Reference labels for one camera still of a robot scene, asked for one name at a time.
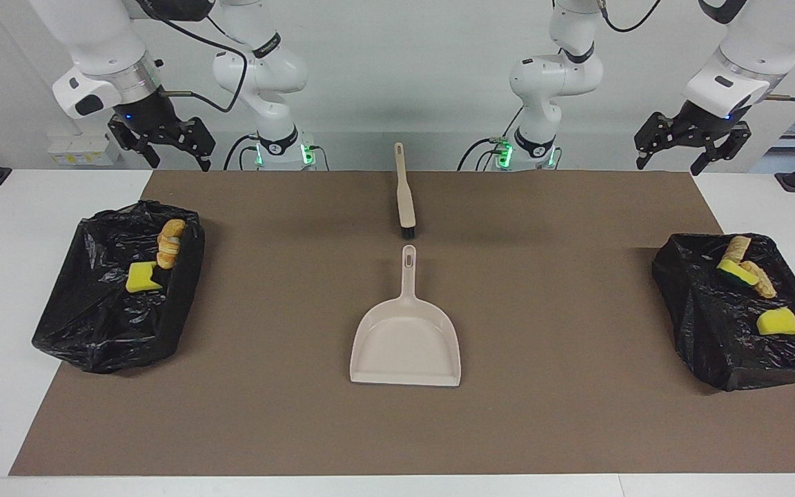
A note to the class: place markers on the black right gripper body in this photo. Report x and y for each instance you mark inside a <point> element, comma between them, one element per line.
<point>152,117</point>

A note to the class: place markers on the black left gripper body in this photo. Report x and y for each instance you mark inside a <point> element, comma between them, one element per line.
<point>701,117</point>

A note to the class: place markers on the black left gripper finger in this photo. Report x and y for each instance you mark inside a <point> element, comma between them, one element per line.
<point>654,134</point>
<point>732,141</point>

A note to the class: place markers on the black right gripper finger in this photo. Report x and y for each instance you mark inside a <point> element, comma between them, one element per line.
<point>136,146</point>
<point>201,141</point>

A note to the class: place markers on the striped croissant bread piece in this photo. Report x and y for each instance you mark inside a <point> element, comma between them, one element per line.
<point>173,231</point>
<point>763,279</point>

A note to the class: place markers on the pale cracker piece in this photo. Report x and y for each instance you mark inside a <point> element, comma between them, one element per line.
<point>739,247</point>

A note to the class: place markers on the brown bread roll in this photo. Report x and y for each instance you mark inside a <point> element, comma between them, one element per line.
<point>165,259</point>

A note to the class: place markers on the small notched yellow sponge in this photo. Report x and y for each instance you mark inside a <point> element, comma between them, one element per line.
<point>735,273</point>

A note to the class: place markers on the large notched yellow sponge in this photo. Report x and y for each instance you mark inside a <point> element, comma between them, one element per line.
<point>141,278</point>

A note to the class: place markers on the rounded yellow sponge chunk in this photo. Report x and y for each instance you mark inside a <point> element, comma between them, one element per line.
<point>779,322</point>

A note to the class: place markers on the beige hand brush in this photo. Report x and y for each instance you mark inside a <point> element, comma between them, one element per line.
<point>406,200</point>

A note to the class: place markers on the beige plastic dustpan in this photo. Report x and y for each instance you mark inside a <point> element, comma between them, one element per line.
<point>404,345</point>

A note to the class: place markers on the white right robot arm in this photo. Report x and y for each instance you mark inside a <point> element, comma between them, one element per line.
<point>94,48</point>

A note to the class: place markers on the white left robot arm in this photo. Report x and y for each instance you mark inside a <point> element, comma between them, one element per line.
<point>556,76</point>

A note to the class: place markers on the black trash bag bin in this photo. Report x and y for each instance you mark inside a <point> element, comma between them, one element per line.
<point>94,324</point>
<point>715,331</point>

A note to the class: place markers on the brown table mat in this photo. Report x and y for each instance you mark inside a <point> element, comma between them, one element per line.
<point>397,428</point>

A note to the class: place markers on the white wall socket box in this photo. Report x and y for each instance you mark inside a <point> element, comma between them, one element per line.
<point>80,153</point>

